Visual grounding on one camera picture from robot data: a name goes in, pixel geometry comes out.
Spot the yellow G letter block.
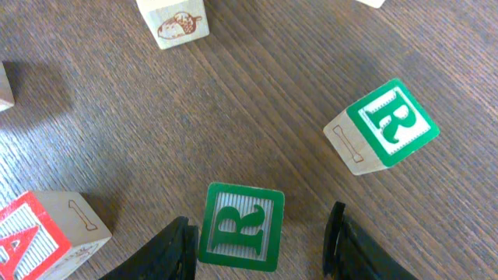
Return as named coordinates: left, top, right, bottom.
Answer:
left=136, top=0, right=210, bottom=50

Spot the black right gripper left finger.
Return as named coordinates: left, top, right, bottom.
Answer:
left=100, top=216, right=198, bottom=280

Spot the green r block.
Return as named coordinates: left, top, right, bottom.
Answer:
left=323, top=78, right=440, bottom=176
left=198, top=182, right=285, bottom=272

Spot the red A block lower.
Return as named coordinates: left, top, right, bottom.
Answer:
left=1, top=191, right=112, bottom=280

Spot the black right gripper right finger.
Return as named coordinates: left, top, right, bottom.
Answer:
left=322, top=201, right=416, bottom=280

